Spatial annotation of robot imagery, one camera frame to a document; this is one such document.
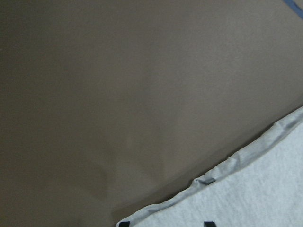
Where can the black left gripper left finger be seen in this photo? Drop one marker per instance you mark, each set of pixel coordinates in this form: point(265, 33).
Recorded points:
point(124, 224)

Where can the grey cartoon print t-shirt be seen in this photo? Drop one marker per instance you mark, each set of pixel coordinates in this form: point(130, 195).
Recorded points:
point(261, 185)

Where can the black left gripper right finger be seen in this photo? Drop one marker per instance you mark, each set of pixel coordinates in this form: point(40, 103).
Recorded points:
point(209, 224)

